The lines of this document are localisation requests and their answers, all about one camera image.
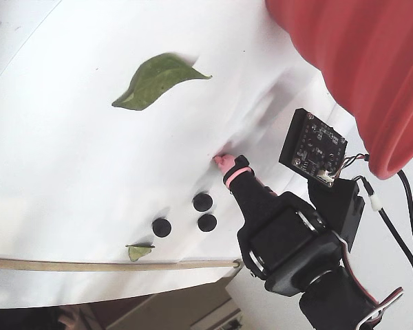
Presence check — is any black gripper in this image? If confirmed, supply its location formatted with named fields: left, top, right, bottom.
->
left=214, top=153, right=349, bottom=297

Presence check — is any red collapsible silicone cup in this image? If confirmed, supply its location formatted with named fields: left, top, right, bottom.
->
left=264, top=0, right=413, bottom=182

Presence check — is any dark blueberry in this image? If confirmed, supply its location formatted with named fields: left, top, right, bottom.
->
left=193, top=192, right=214, bottom=212
left=197, top=213, right=218, bottom=232
left=151, top=218, right=173, bottom=238

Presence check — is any small green leaf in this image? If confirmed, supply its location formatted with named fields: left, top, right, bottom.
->
left=125, top=243, right=156, bottom=263

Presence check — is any large green leaf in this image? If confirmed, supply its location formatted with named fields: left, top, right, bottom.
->
left=112, top=52, right=213, bottom=111

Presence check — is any white paper sheet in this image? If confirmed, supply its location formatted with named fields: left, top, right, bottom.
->
left=0, top=0, right=359, bottom=310

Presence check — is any thin wooden stick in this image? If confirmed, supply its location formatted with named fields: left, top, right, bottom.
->
left=0, top=256, right=242, bottom=273

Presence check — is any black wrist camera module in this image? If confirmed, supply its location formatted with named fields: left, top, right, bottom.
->
left=278, top=108, right=366, bottom=250

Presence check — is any thin cable white connector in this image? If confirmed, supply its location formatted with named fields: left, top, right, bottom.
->
left=352, top=175, right=413, bottom=276

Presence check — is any thick black cable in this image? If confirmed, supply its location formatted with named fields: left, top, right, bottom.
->
left=397, top=170, right=413, bottom=330

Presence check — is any red white servo cable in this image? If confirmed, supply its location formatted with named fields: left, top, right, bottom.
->
left=332, top=230, right=405, bottom=327

